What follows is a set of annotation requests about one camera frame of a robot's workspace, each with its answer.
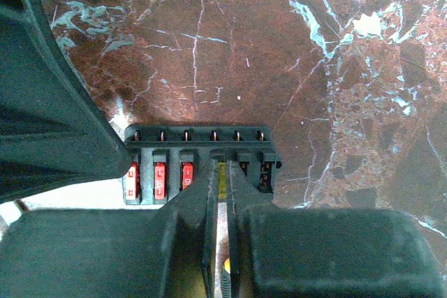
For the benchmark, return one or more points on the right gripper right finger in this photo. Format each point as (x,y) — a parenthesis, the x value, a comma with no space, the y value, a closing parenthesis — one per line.
(241,198)

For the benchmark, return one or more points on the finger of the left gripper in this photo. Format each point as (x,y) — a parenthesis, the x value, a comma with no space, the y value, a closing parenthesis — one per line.
(52,133)

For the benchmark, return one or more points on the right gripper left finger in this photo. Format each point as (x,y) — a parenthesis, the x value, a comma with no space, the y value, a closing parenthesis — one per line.
(188,239)

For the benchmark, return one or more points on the yellow blade fuse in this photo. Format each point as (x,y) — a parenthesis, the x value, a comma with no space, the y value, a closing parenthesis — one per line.
(221,181)

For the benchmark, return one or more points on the black fuse box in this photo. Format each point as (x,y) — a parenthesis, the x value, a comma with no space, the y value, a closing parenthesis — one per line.
(251,146)

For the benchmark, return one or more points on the red blade fuse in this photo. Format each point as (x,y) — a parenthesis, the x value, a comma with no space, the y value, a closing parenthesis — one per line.
(187,174)
(132,183)
(159,181)

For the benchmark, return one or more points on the yellow black screwdriver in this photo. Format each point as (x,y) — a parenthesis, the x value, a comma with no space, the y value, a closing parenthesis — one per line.
(225,279)

